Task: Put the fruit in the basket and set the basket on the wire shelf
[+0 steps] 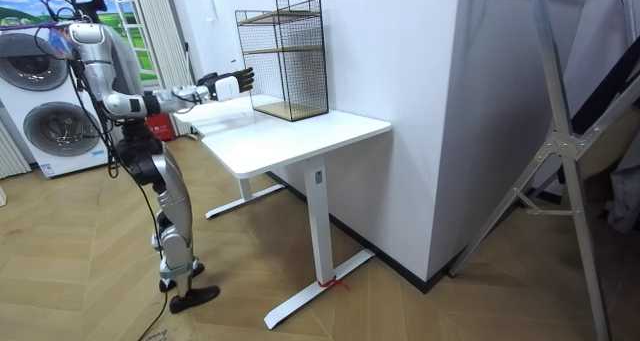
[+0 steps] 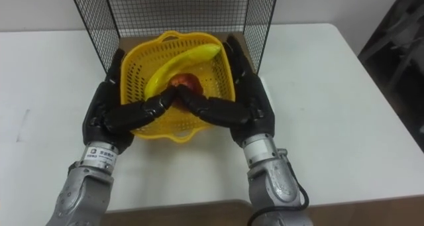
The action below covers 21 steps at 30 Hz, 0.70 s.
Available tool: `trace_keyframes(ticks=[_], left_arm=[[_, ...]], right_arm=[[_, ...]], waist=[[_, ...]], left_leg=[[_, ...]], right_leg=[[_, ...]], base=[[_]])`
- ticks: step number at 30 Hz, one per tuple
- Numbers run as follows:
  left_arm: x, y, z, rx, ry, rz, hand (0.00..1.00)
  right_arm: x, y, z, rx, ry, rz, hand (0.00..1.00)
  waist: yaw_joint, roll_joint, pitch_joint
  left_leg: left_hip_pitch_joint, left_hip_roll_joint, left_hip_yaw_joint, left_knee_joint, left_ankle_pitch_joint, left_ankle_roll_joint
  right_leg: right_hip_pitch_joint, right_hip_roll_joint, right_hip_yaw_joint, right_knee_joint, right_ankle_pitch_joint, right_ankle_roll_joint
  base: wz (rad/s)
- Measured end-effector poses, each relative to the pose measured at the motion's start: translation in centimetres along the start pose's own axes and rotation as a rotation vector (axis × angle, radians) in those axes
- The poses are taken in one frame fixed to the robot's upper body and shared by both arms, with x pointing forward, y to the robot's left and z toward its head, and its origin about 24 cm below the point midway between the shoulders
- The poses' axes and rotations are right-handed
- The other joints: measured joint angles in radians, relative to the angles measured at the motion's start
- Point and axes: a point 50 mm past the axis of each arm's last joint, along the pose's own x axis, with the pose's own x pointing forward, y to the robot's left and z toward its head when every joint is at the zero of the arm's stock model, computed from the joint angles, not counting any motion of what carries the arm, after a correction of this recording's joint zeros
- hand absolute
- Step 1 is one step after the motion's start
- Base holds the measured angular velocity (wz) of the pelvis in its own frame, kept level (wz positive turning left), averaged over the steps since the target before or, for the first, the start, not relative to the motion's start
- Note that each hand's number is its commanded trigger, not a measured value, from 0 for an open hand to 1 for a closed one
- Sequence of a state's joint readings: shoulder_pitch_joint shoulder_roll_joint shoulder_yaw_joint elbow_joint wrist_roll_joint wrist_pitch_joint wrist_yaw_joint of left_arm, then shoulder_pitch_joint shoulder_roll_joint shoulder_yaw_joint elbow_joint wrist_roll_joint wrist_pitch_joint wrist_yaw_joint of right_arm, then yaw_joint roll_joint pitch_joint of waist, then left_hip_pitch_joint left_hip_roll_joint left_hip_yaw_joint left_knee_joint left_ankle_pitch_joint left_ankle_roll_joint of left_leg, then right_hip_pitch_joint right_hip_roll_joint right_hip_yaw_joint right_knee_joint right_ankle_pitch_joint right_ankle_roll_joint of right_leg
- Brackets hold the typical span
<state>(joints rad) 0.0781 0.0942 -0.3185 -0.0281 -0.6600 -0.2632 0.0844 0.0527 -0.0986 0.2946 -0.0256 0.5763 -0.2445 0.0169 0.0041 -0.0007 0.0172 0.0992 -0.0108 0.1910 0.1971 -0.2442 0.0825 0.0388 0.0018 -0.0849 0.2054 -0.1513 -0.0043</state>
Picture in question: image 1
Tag white pleated curtain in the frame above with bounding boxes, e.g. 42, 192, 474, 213
130, 0, 196, 137
0, 118, 32, 181

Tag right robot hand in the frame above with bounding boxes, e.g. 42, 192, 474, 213
197, 66, 256, 103

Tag black floor cable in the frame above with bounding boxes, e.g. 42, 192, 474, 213
67, 55, 171, 341

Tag red box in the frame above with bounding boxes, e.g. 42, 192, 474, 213
146, 113, 177, 143

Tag black wire shelf rack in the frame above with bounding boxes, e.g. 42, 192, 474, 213
234, 0, 330, 123

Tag red strap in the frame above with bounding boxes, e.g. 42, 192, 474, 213
316, 276, 351, 292

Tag robot legs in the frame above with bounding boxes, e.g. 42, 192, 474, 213
127, 140, 222, 315

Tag cable bundle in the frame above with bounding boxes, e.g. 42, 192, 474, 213
0, 0, 129, 57

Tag landscape wall poster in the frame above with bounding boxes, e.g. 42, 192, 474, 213
0, 0, 159, 82

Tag white desk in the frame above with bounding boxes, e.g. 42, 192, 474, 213
172, 94, 393, 331

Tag robot body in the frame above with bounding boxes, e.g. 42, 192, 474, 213
47, 0, 169, 187

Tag silver metal frame stand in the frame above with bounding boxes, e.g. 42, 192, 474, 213
447, 0, 640, 341

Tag grey cloth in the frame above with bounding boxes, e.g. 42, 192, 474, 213
606, 144, 640, 235

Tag white washing machine tower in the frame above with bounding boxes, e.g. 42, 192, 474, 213
0, 27, 111, 179

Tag black slanted panel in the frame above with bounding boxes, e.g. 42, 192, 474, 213
569, 34, 640, 137

